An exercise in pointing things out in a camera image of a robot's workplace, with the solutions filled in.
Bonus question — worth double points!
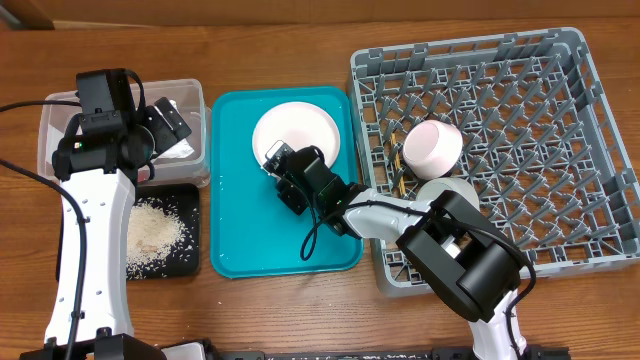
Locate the clear plastic bin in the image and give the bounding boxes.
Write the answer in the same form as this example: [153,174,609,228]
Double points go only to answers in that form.
[37,79,211,188]

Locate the grey dishwasher rack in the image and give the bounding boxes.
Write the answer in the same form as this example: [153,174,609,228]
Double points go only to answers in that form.
[349,28,639,277]

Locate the cream cup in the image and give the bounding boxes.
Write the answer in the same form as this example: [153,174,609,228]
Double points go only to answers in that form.
[443,242,461,258]

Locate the teal serving tray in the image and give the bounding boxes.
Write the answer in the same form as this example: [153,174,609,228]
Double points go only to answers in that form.
[210,86,364,278]

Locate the white rice pile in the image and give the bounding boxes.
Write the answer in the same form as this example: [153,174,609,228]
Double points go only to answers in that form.
[126,196,198,280]

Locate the bamboo chopstick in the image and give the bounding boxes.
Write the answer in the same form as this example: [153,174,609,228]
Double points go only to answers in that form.
[395,153,406,198]
[390,133,401,171]

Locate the white round plate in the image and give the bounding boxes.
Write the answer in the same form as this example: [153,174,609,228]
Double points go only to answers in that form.
[252,101,341,168]

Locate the grey bowl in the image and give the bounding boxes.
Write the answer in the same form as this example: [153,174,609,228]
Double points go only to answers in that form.
[416,177,480,210]

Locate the black flat tray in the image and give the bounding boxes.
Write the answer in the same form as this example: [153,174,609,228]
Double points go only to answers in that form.
[55,182,202,281]

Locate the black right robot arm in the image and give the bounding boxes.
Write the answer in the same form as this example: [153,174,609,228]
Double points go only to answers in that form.
[276,174,533,359]

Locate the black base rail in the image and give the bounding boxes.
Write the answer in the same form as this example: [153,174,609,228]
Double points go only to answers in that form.
[212,345,571,360]

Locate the pink bowl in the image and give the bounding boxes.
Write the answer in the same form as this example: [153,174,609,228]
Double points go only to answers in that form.
[402,120,463,180]

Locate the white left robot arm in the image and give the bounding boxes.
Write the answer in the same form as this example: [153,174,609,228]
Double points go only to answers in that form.
[22,101,215,359]

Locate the white napkin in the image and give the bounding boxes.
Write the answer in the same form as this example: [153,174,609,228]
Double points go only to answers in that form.
[154,98,196,160]

